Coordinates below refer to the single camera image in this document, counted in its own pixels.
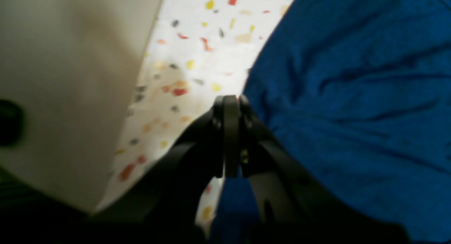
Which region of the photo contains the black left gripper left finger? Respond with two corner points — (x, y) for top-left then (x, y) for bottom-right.
(88, 96), (240, 244)

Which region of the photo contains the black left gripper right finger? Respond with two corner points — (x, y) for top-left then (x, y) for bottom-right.
(240, 96), (411, 244)

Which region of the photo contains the dark blue t-shirt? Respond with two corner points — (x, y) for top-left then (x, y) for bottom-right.
(211, 0), (451, 244)

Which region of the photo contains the terrazzo patterned table cloth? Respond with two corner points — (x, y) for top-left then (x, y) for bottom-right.
(95, 0), (300, 237)

